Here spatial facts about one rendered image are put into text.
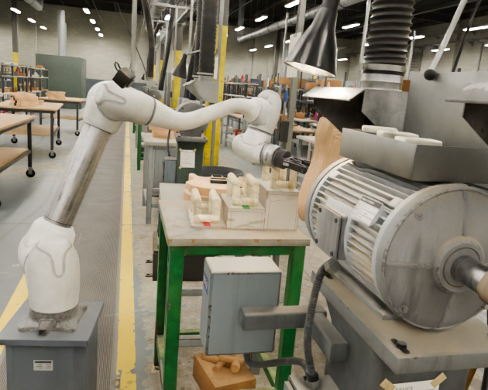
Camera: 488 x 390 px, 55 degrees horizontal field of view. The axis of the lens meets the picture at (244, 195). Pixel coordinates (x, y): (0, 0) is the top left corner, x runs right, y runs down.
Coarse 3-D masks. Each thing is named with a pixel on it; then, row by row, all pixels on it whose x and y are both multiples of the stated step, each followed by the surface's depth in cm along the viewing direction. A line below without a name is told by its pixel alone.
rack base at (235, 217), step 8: (224, 200) 206; (224, 208) 204; (232, 208) 195; (240, 208) 195; (256, 208) 197; (264, 208) 198; (224, 216) 203; (232, 216) 196; (240, 216) 196; (248, 216) 197; (256, 216) 197; (264, 216) 198; (232, 224) 196; (240, 224) 197; (248, 224) 198; (256, 224) 198
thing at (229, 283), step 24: (216, 264) 104; (240, 264) 105; (264, 264) 107; (216, 288) 101; (240, 288) 102; (264, 288) 103; (216, 312) 102; (216, 336) 103; (240, 336) 105; (264, 336) 106; (288, 360) 100
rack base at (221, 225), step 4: (188, 212) 213; (192, 212) 213; (204, 212) 215; (188, 216) 209; (192, 216) 207; (220, 216) 211; (192, 220) 201; (220, 220) 204; (192, 224) 194; (196, 224) 195; (200, 224) 195; (212, 224) 197; (216, 224) 197; (220, 224) 198; (224, 224) 198; (220, 228) 196; (224, 228) 196
